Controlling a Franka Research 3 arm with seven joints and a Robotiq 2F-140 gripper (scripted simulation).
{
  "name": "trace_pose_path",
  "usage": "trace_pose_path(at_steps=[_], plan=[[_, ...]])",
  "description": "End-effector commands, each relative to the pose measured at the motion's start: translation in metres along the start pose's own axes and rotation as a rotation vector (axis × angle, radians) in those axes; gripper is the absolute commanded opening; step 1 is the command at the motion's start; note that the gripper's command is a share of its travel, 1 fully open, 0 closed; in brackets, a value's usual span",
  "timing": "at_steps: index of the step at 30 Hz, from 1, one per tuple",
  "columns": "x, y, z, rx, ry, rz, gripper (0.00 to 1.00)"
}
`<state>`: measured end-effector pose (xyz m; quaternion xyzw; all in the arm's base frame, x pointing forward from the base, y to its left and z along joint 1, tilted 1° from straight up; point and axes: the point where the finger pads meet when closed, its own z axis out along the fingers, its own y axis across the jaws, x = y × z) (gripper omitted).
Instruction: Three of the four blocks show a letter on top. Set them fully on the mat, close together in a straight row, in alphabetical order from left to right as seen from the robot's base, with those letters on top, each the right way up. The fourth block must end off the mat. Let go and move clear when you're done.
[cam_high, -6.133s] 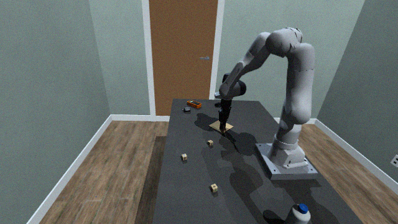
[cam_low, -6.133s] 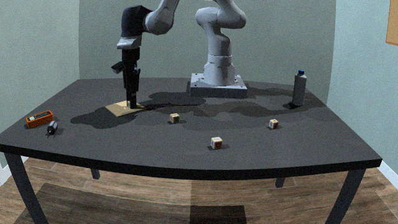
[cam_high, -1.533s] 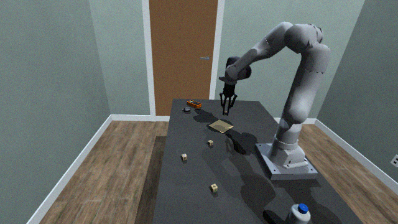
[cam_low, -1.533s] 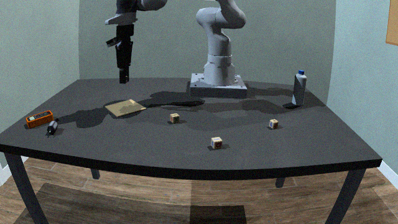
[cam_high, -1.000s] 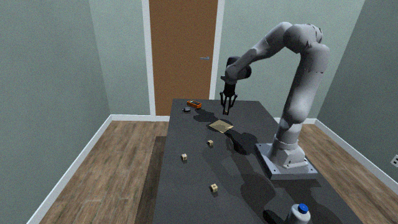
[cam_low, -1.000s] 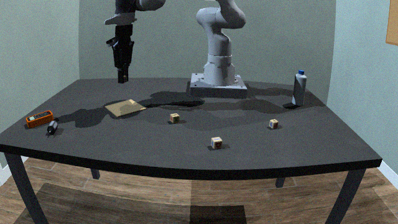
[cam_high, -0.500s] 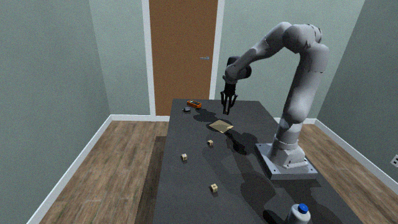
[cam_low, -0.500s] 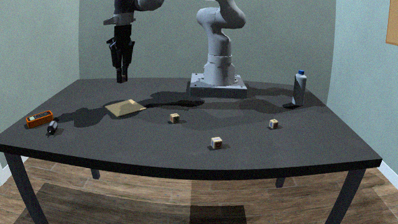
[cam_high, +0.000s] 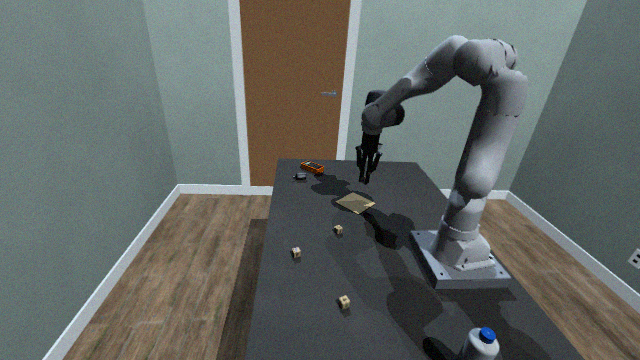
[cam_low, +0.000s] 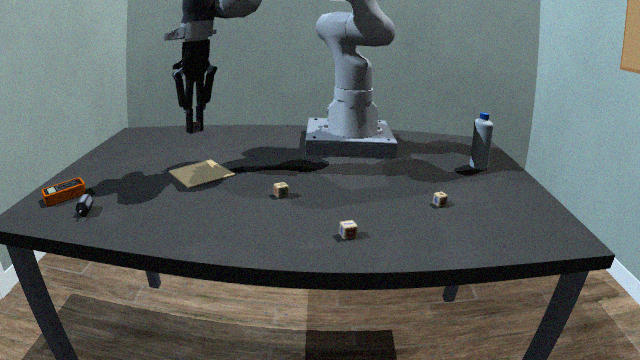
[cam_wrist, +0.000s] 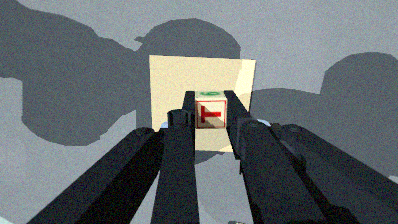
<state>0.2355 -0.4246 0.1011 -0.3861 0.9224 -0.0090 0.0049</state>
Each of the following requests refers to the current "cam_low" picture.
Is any beige mat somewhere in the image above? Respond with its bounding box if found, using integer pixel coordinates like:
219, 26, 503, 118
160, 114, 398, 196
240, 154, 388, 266
169, 160, 236, 188

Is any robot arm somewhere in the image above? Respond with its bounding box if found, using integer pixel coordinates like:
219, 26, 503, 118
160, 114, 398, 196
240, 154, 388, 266
164, 0, 395, 138

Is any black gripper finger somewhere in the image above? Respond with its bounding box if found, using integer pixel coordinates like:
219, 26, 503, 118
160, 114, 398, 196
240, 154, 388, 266
172, 67, 196, 134
195, 65, 217, 131

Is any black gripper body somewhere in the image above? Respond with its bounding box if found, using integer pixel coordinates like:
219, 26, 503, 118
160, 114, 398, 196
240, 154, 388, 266
180, 39, 210, 79

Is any orange digital multimeter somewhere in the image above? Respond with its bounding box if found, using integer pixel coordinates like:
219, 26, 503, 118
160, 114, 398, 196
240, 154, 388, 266
42, 178, 86, 207

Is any grey bottle with blue cap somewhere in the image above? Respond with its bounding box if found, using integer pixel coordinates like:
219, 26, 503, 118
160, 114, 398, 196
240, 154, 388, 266
470, 112, 493, 170

